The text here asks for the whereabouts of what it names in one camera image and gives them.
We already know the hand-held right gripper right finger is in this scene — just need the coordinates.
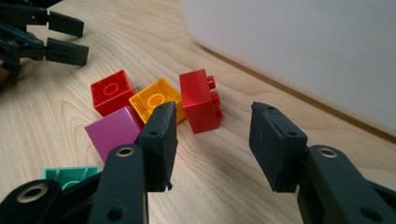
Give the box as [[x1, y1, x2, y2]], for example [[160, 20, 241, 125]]
[[248, 102, 396, 224]]

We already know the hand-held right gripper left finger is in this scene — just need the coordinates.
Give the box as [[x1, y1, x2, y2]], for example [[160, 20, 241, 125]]
[[87, 101, 178, 224]]

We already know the magenta toy block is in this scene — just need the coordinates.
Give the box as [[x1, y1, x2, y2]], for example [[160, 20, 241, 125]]
[[83, 105, 146, 164]]

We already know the orange toy block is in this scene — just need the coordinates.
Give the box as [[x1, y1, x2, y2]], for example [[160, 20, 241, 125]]
[[128, 77, 187, 125]]

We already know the red toy block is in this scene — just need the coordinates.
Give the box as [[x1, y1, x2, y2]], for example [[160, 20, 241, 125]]
[[178, 68, 224, 134], [90, 69, 136, 118]]

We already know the mint green toy block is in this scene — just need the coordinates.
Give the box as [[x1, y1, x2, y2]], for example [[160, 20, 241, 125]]
[[41, 165, 101, 191]]

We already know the white plastic bin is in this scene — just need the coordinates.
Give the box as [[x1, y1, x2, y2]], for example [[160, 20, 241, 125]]
[[178, 0, 396, 138]]

